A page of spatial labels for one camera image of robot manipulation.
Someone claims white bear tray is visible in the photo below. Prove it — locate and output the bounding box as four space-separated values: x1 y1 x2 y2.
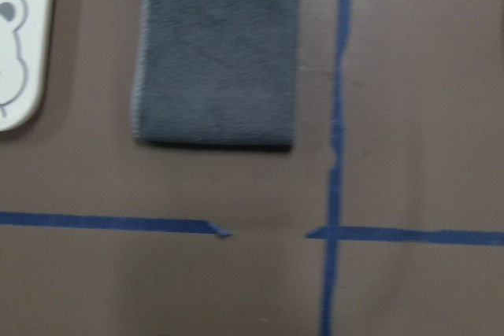
1 0 54 132

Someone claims grey folded cloth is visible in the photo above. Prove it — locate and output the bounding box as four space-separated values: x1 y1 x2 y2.
131 0 299 148

